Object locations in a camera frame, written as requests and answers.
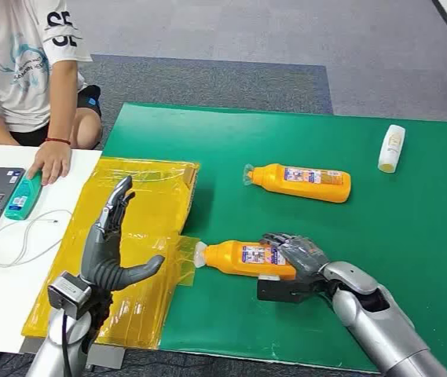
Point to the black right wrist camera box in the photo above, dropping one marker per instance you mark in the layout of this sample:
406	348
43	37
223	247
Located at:
278	291

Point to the person's left hand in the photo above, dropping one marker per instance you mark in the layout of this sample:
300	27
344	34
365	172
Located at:
54	161

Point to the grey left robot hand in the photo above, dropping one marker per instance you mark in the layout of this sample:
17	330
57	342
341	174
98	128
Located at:
101	255

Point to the teal bottle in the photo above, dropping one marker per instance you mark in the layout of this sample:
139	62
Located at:
20	200

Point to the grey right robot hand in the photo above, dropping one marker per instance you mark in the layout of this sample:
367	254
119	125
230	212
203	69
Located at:
301	255

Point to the orange bottle with clear cap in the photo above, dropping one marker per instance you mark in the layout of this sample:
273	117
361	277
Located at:
305	187
227	257

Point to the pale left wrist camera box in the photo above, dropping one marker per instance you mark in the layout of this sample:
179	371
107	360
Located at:
67	294

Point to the small white bottle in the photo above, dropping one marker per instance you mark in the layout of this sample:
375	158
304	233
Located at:
391	148

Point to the yellow plastic sheet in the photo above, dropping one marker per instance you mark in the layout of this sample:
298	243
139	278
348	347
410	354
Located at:
148	208

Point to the person's left forearm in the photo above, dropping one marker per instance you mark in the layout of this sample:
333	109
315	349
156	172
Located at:
64	99

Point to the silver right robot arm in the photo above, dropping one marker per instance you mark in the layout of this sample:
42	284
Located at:
380	322

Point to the green table mat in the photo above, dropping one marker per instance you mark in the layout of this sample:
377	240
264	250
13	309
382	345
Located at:
364	234

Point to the person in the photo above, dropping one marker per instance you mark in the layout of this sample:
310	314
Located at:
14	67

